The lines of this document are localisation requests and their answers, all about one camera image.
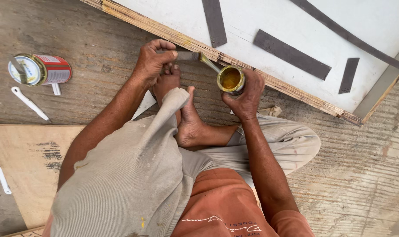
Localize short wide dark laminate strip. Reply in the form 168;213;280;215
201;0;228;49

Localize glue-covered applicator stick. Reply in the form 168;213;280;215
199;53;222;74

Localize small white plastic scraper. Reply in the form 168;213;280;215
0;166;13;195

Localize person's grey trousers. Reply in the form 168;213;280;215
50;87;322;237

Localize crumpled brown paper scrap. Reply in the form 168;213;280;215
258;105;282;118

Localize person's right hand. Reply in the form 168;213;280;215
221;68;266;122

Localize person's left hand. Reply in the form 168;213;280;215
133;39;179;89

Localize small dark laminate strip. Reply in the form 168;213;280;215
338;57;361;95

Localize person's right foot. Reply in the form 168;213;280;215
174;86;240;149

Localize white plastic spatula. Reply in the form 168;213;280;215
11;86;51;122

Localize person's foot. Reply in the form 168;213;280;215
174;86;240;149
152;64;182;126

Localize long thin dark laminate strip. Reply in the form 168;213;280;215
290;0;399;72

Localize printed plywood piece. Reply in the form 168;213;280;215
1;225;46;237

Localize person's orange shirt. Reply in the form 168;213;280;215
41;168;316;237

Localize red and white glue can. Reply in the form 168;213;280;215
7;53;72;88

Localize bare plywood sheet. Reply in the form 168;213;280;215
0;124;87;230

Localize small glue tin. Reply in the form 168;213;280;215
217;65;246;96

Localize white laminate offcut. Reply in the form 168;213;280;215
131;90;157;121

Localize white laminated plywood panel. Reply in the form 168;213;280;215
79;0;399;127

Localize light grey laminate strip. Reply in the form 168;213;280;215
352;39;399;123

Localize person's left foot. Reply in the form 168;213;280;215
152;64;182;126

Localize broad dark laminate strip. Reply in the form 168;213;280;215
253;29;332;81

